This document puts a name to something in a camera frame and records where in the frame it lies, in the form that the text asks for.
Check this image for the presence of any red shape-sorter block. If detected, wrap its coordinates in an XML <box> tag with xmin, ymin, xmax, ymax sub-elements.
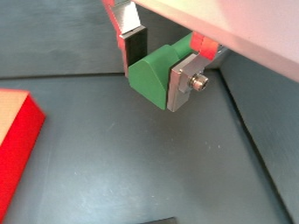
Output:
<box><xmin>0</xmin><ymin>88</ymin><xmax>45</xmax><ymax>224</ymax></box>

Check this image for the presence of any green three-prong object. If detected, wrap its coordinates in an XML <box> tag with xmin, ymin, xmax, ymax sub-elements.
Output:
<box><xmin>128</xmin><ymin>34</ymin><xmax>192</xmax><ymax>109</ymax></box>

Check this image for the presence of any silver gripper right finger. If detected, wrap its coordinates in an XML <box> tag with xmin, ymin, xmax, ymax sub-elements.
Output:
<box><xmin>165</xmin><ymin>31</ymin><xmax>224</xmax><ymax>113</ymax></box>

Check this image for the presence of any black curved fixture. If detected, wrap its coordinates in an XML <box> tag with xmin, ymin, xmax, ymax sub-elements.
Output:
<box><xmin>140</xmin><ymin>217</ymin><xmax>177</xmax><ymax>224</ymax></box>

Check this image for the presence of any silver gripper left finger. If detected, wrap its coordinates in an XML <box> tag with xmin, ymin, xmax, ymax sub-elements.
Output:
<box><xmin>101</xmin><ymin>0</ymin><xmax>147</xmax><ymax>76</ymax></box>

